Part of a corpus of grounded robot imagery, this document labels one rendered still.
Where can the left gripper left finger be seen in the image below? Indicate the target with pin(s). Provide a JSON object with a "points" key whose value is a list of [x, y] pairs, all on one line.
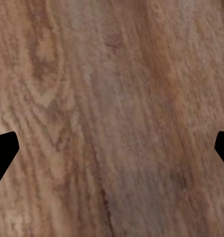
{"points": [[9, 147]]}

